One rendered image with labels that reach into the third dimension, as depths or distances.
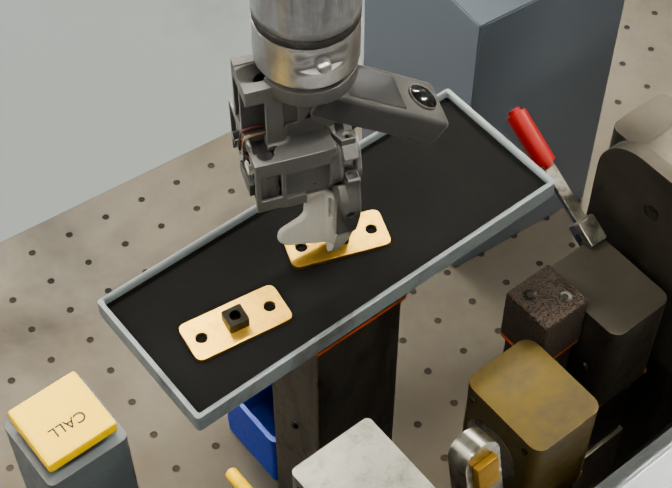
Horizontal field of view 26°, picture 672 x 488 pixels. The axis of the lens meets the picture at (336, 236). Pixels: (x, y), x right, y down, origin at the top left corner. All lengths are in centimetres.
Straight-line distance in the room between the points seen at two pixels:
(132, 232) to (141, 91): 114
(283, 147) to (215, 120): 180
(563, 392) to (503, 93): 44
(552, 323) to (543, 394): 6
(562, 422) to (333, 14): 42
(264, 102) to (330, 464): 29
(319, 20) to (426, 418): 77
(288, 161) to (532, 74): 57
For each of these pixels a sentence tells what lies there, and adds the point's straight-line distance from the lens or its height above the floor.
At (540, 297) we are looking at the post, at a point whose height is 110.
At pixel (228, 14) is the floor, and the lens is 305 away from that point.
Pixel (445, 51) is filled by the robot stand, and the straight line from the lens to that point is 153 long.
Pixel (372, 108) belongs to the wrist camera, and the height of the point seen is 133.
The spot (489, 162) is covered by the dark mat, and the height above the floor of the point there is 116.
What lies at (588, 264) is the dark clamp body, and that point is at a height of 108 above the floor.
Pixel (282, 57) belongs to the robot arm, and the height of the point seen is 141.
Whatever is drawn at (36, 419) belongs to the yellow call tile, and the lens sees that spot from 112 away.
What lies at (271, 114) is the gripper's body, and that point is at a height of 135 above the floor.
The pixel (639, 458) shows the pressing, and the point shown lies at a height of 100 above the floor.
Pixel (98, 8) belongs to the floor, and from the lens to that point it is 309.
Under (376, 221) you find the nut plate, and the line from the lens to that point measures 120.
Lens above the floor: 210
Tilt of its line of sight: 52 degrees down
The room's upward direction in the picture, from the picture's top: straight up
